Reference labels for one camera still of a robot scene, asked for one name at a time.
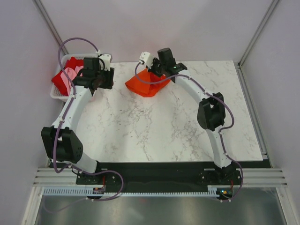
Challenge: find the orange t shirt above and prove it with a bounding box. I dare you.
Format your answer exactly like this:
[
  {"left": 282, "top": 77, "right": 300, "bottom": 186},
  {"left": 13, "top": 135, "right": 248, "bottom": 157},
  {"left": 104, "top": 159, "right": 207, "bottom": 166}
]
[{"left": 125, "top": 69, "right": 170, "bottom": 98}]

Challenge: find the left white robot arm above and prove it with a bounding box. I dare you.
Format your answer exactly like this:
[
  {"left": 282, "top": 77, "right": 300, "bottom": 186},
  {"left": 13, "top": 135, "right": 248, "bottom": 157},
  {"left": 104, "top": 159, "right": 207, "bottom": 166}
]
[{"left": 41, "top": 54, "right": 114, "bottom": 184}]

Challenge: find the red t shirt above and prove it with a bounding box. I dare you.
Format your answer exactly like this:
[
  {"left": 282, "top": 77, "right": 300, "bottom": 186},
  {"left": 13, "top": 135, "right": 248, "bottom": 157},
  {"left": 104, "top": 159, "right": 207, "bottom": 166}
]
[{"left": 52, "top": 57, "right": 84, "bottom": 96}]

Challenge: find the pink t shirt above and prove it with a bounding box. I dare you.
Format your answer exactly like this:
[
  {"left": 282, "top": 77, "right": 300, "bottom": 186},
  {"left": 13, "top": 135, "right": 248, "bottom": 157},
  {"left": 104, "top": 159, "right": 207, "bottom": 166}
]
[{"left": 60, "top": 67, "right": 84, "bottom": 96}]

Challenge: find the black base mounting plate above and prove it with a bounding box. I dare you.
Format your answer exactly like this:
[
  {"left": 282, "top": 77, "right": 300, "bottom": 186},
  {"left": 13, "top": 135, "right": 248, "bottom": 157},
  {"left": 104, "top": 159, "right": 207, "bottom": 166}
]
[{"left": 76, "top": 162, "right": 239, "bottom": 192}]

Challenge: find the aluminium frame rail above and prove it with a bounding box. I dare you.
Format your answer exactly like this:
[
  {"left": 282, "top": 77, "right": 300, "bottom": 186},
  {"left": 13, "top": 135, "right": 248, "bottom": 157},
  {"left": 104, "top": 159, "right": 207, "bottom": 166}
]
[{"left": 33, "top": 168, "right": 287, "bottom": 188}]

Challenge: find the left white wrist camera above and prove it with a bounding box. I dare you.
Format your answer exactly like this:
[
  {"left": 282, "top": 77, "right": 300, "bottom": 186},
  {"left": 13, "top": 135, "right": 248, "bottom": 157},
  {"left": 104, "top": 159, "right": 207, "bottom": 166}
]
[{"left": 98, "top": 53, "right": 112, "bottom": 71}]

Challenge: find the white slotted cable duct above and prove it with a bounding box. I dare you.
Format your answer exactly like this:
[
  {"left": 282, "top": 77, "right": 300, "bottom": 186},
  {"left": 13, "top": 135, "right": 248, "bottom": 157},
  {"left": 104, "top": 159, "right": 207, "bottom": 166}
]
[{"left": 43, "top": 187, "right": 219, "bottom": 197}]

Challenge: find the white plastic laundry basket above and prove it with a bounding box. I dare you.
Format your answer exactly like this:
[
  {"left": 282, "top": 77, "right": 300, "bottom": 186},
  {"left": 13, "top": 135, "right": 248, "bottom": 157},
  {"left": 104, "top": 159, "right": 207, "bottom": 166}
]
[{"left": 50, "top": 53, "right": 97, "bottom": 102}]

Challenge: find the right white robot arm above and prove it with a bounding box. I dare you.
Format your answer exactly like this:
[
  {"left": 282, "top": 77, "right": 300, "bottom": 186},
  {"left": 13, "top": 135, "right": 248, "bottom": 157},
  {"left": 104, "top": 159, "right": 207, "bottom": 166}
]
[{"left": 139, "top": 48, "right": 243, "bottom": 185}]

